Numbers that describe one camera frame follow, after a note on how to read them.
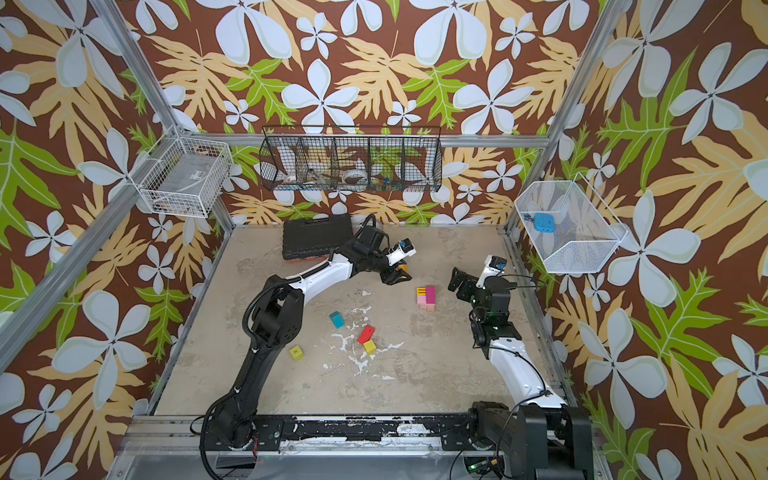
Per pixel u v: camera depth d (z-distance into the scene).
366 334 0.91
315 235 1.16
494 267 0.72
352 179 0.99
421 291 0.99
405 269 1.00
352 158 0.97
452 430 0.74
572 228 0.83
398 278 0.89
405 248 0.85
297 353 0.85
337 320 0.94
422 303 0.96
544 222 0.86
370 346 0.87
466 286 0.75
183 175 0.86
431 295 0.97
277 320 0.60
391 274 0.87
